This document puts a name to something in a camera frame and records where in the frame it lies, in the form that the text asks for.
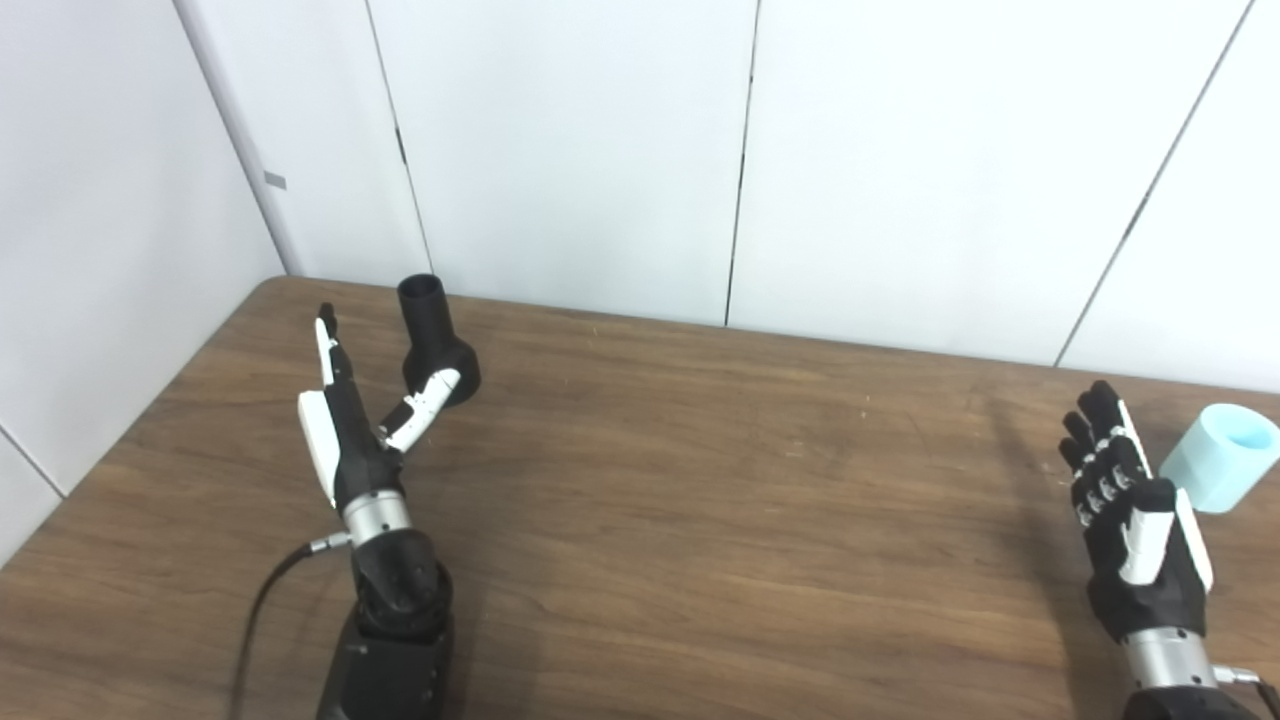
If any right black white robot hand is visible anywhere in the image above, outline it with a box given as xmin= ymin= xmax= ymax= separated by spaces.
xmin=1058 ymin=380 xmax=1216 ymax=643

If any black flared nozzle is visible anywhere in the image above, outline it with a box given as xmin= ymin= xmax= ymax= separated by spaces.
xmin=397 ymin=273 xmax=482 ymax=408

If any light-blue hose piece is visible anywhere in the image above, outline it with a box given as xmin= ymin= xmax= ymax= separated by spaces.
xmin=1159 ymin=403 xmax=1280 ymax=515

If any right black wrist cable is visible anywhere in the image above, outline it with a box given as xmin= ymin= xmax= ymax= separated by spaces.
xmin=1215 ymin=665 xmax=1280 ymax=720

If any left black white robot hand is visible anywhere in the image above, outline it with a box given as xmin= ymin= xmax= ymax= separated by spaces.
xmin=297 ymin=303 xmax=463 ymax=516

